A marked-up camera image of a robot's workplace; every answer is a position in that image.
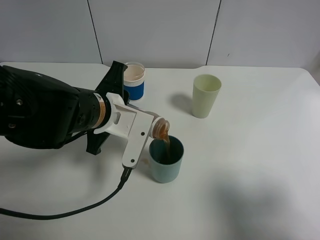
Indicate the pale green plastic cup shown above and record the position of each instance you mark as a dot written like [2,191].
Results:
[205,91]

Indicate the drink bottle with pink label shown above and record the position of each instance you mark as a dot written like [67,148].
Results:
[160,126]

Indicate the blue sleeved paper cup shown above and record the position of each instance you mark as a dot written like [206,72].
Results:
[134,80]

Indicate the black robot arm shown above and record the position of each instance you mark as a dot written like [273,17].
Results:
[41,112]

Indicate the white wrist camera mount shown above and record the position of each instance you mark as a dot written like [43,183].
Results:
[130,124]

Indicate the teal plastic cup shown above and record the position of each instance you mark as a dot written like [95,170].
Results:
[165,165]

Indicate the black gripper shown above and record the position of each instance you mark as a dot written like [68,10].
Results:
[112,82]

